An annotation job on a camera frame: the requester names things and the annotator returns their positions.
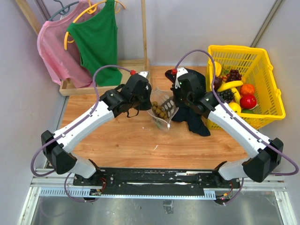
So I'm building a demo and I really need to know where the brown longan fruit bunch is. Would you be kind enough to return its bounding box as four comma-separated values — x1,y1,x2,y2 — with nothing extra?
152,101,168,120

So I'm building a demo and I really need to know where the clear zip top bag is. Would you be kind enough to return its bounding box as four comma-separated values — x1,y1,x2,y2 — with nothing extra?
147,88,178,131

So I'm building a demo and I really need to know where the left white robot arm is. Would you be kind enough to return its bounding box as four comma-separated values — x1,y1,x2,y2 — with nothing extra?
41,72,151,186

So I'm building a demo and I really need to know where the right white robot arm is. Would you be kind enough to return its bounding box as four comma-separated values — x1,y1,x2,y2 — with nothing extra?
165,68,283,188

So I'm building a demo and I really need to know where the green tank top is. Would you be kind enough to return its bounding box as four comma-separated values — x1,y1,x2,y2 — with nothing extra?
64,0,122,87

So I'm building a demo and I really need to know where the wooden clothes rack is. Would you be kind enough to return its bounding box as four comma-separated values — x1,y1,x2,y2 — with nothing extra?
16,0,150,96

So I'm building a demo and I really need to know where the dark navy cloth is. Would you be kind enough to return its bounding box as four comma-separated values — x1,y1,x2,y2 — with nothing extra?
165,67,210,136

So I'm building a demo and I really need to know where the black grape bunch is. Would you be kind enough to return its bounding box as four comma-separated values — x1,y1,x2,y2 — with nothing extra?
219,89,234,103

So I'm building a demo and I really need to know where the yellow banana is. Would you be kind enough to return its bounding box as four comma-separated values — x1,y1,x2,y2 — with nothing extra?
217,81,243,104

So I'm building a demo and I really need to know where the dark purple grape bunch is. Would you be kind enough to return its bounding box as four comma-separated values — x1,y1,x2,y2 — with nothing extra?
226,69,242,82

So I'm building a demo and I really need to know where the yellow lemon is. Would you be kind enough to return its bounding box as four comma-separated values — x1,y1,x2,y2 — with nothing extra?
229,102,241,113

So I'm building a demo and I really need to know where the green lime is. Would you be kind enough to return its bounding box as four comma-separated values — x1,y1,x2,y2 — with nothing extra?
241,109,255,114

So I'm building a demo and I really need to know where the orange fruit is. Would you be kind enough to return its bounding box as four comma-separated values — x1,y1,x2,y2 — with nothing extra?
240,83,255,96

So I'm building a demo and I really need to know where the red apple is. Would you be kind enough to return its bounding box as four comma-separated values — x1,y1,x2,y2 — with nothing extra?
240,95,257,109

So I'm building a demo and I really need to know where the yellow plastic basket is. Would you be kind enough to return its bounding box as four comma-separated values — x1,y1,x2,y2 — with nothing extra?
208,45,286,129

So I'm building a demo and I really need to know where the pink shirt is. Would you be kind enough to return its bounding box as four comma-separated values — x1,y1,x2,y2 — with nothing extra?
37,0,92,88

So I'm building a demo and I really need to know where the yellow clothes hanger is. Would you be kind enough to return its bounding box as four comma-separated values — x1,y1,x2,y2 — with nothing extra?
64,0,126,51

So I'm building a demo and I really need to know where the grey clothes hanger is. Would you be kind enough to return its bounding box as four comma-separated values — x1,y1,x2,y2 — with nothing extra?
48,0,79,21

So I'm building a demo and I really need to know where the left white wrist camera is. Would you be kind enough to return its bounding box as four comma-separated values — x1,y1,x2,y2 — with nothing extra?
135,71,149,79

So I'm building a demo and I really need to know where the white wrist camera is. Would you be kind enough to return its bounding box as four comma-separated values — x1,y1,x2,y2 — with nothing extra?
172,67,188,90
135,71,149,79

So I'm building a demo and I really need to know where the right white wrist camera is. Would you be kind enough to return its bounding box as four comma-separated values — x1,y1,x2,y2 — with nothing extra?
172,67,188,90

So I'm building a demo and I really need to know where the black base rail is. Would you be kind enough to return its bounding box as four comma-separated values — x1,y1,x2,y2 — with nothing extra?
73,167,240,197

